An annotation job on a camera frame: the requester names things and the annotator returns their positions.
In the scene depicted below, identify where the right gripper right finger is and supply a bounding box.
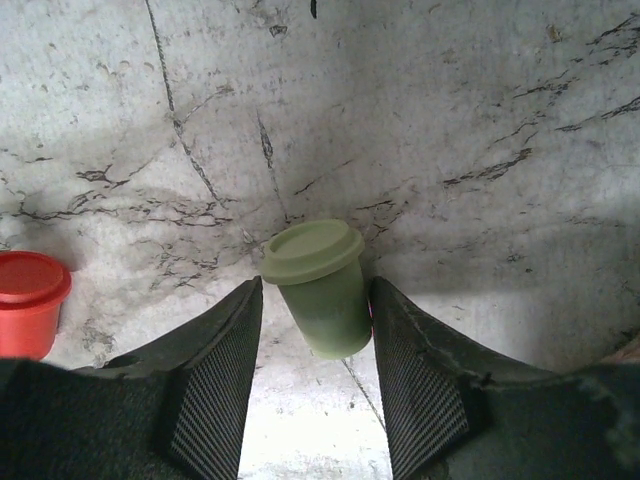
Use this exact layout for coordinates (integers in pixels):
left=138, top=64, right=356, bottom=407
left=370, top=277, right=639, bottom=479

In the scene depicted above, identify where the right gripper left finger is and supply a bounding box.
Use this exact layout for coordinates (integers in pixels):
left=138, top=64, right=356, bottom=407
left=1, top=278, right=263, bottom=479

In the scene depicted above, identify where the red capsule number two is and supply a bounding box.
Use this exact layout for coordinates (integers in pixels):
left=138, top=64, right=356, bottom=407
left=1, top=251, right=72, bottom=361

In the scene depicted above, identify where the green capsule cluster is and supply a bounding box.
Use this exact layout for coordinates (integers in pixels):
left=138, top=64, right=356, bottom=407
left=260, top=219, right=372, bottom=360

